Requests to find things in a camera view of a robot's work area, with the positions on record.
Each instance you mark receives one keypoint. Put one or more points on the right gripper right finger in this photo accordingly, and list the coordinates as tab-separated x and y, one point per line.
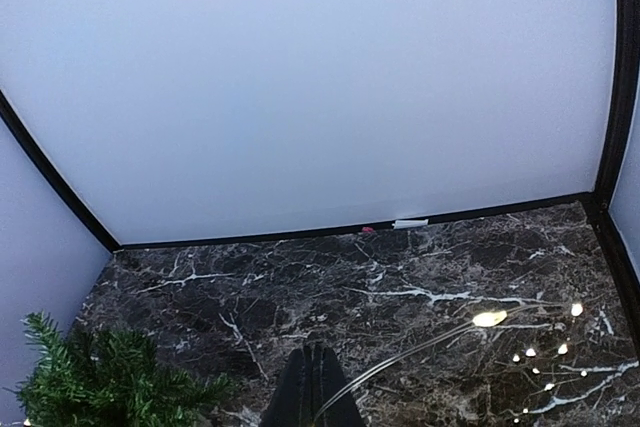
327	380

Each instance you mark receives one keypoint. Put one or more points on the small green christmas tree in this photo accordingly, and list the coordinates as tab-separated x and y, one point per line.
110	378

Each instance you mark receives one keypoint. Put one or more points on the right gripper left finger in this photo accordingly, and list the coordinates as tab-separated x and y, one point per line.
291	405

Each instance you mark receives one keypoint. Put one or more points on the left black frame post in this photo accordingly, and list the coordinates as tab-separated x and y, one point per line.
54	178

